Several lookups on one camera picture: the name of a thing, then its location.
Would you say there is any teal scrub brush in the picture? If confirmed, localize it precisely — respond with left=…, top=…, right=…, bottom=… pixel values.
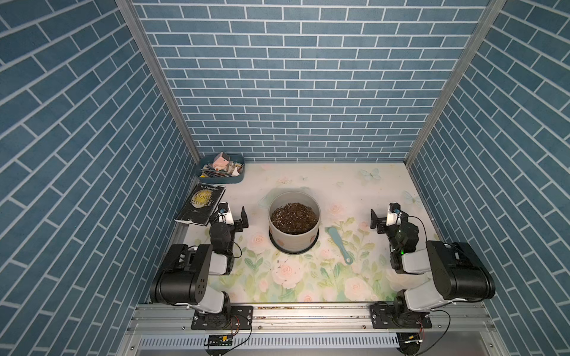
left=325, top=226, right=353, bottom=265

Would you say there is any white ceramic pot with soil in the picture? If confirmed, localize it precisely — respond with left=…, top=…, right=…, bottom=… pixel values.
left=268, top=191, right=322, bottom=235

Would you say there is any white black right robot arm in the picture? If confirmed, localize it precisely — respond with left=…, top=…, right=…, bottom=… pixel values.
left=370, top=203, right=496, bottom=316

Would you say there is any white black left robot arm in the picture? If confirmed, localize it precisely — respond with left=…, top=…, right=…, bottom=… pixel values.
left=149, top=203, right=249, bottom=317

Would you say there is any dark green pot saucer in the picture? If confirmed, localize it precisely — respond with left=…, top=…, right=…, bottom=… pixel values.
left=269, top=231, right=319, bottom=255

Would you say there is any black book gold cover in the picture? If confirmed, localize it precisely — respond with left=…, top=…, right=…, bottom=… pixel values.
left=175, top=182, right=226, bottom=226

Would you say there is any floral table mat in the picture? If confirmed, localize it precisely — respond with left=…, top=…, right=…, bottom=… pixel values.
left=208, top=163, right=437, bottom=303

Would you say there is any teal stationery tray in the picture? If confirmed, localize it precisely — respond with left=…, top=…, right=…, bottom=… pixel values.
left=193, top=152, right=246, bottom=185

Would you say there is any green circuit board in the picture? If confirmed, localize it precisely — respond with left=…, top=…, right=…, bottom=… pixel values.
left=205, top=335, right=234, bottom=349

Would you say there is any right black electronics module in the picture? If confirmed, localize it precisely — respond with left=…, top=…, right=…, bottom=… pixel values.
left=396, top=332, right=422, bottom=356

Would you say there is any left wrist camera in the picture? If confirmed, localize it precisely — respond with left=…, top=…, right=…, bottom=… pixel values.
left=218, top=202, right=234, bottom=225

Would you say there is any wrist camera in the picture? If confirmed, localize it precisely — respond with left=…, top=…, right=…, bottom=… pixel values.
left=386, top=203, right=402, bottom=226
left=218, top=202, right=234, bottom=225

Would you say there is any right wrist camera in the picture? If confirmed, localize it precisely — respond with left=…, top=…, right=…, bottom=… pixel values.
left=386, top=203, right=402, bottom=226

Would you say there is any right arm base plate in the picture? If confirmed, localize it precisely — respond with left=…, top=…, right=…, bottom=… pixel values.
left=369, top=302, right=433, bottom=330

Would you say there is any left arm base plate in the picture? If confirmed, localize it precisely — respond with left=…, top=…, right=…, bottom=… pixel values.
left=191, top=305, right=253, bottom=331

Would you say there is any aluminium front rail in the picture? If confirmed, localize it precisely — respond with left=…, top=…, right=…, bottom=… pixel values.
left=118, top=302, right=508, bottom=355

